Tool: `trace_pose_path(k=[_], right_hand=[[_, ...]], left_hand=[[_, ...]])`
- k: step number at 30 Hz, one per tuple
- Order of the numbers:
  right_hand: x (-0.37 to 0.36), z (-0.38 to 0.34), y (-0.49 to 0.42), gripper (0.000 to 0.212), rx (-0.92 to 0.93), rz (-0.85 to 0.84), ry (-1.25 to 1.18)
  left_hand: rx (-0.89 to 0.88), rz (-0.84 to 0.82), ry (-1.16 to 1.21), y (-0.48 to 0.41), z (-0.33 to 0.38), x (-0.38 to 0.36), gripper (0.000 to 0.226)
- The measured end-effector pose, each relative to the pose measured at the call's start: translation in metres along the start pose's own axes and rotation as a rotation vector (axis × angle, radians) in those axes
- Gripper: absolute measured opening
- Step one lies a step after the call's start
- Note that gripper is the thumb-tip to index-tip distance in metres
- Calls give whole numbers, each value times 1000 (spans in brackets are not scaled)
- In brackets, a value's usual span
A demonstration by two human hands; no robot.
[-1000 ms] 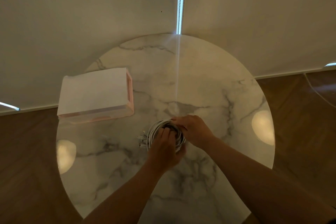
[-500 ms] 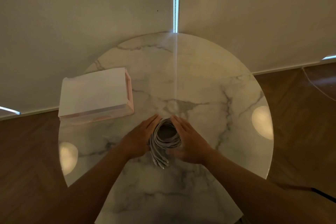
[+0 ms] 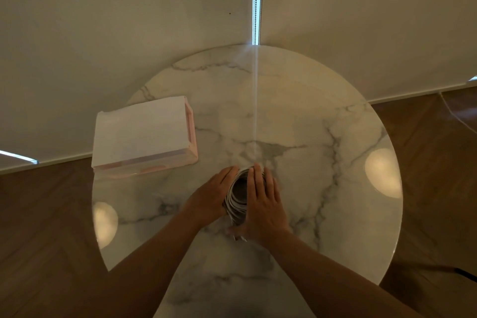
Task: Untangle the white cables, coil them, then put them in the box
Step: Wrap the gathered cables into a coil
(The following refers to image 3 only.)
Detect person's right forearm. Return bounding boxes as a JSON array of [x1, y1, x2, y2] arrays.
[[266, 230, 422, 318]]

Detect black cord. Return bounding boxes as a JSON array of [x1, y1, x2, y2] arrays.
[[454, 267, 477, 284]]

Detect pink white storage box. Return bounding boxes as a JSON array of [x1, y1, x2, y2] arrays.
[[91, 96, 199, 180]]

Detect person's left forearm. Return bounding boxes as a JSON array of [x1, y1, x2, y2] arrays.
[[71, 213, 206, 318]]

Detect blind bead chain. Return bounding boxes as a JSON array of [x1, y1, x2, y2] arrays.
[[252, 0, 265, 46]]

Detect thin white floor cord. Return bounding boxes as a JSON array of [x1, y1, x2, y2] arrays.
[[439, 92, 477, 135]]

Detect person's right hand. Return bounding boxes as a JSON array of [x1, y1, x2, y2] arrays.
[[227, 163, 294, 248]]

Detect person's left hand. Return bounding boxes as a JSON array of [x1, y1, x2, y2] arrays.
[[184, 165, 240, 230]]

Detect long white cable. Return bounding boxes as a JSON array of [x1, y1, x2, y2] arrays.
[[223, 165, 267, 242]]

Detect beige roller blind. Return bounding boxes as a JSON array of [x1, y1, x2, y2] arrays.
[[257, 0, 477, 104], [0, 0, 258, 175]]

